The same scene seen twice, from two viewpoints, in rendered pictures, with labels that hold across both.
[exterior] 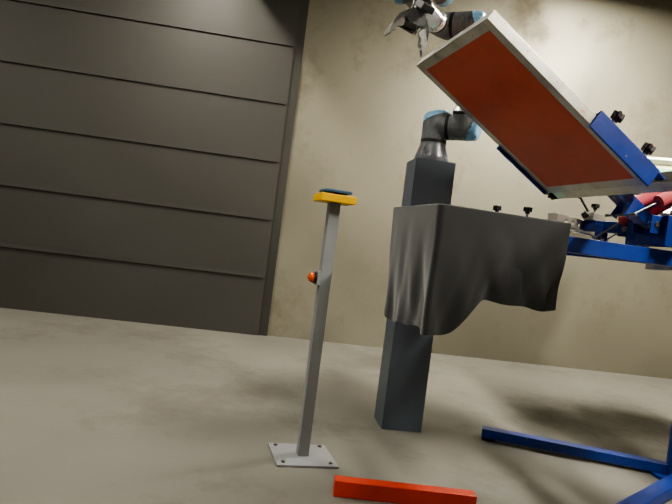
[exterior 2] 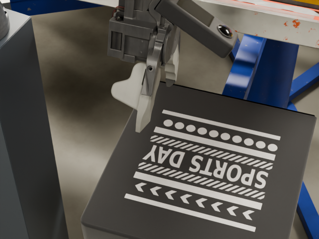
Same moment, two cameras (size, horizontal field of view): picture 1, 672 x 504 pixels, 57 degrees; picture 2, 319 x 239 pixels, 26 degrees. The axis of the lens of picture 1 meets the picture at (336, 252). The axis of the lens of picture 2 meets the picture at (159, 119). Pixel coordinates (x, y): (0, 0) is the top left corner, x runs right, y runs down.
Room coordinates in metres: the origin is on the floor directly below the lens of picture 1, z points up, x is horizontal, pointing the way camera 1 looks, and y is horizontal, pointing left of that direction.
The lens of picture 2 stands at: (1.76, 0.44, 2.21)
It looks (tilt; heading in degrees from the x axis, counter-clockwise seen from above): 47 degrees down; 303
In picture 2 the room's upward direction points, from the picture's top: straight up
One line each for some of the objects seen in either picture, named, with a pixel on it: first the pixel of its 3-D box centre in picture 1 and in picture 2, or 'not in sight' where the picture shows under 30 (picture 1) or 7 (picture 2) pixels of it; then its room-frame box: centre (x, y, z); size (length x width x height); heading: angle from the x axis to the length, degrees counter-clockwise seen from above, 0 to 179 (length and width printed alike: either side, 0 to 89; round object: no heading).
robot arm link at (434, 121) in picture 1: (437, 125); not in sight; (2.78, -0.38, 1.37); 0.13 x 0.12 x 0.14; 63
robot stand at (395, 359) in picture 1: (413, 293); (16, 188); (2.78, -0.37, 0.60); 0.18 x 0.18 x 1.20; 7
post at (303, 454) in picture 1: (318, 325); not in sight; (2.22, 0.03, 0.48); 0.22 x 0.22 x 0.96; 15
